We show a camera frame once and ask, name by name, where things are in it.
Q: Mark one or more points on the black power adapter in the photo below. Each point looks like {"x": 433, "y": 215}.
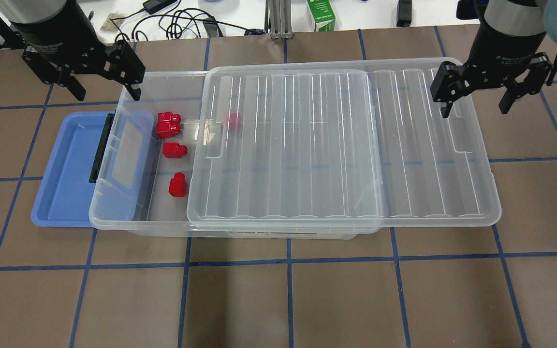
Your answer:
{"x": 403, "y": 13}

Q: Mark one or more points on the clear plastic box lid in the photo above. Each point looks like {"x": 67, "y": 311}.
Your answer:
{"x": 434, "y": 172}

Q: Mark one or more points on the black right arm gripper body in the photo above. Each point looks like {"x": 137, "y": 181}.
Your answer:
{"x": 505, "y": 49}

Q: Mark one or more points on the blue plastic tray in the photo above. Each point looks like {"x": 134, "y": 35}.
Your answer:
{"x": 65, "y": 193}

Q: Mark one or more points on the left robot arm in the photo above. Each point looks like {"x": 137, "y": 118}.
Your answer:
{"x": 44, "y": 23}

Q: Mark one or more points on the black box latch handle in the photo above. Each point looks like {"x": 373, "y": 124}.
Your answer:
{"x": 101, "y": 148}

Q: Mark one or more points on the red block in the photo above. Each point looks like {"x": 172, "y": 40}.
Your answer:
{"x": 167, "y": 129}
{"x": 233, "y": 121}
{"x": 169, "y": 117}
{"x": 174, "y": 150}
{"x": 178, "y": 185}

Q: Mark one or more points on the red block top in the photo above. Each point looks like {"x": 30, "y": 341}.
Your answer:
{"x": 169, "y": 117}

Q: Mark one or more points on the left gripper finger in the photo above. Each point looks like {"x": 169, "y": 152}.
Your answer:
{"x": 134, "y": 89}
{"x": 68, "y": 81}

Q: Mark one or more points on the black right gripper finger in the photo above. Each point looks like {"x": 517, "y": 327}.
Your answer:
{"x": 447, "y": 106}
{"x": 514, "y": 91}

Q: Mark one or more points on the aluminium frame post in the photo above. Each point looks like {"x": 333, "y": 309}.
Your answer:
{"x": 278, "y": 19}

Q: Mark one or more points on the red block under lid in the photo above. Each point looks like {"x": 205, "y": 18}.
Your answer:
{"x": 233, "y": 121}

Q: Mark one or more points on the green white carton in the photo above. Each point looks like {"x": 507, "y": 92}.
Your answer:
{"x": 321, "y": 15}

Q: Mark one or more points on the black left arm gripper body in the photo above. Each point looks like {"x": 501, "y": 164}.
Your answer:
{"x": 60, "y": 39}

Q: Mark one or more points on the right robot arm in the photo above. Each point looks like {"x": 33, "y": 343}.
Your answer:
{"x": 515, "y": 47}

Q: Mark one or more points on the clear plastic storage box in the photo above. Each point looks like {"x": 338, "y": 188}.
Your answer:
{"x": 162, "y": 203}

